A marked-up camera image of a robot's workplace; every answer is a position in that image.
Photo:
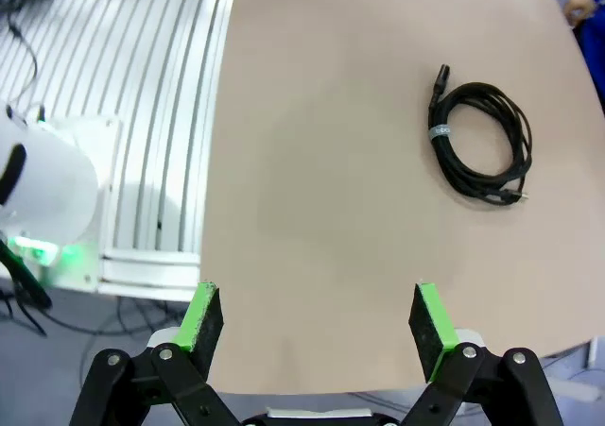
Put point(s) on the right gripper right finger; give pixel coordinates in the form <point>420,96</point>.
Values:
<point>454,383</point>

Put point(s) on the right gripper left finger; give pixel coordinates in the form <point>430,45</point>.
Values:
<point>189,383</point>

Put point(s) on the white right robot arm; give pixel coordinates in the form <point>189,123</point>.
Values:
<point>47,185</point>

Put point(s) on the person's right hand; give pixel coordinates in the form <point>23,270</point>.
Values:
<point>582,5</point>

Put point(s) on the person in blue hoodie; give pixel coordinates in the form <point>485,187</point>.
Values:
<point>594,57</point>

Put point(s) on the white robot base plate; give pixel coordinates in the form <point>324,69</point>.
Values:
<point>106,133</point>

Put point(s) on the aluminium profile frame platform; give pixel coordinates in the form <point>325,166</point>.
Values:
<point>156,114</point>

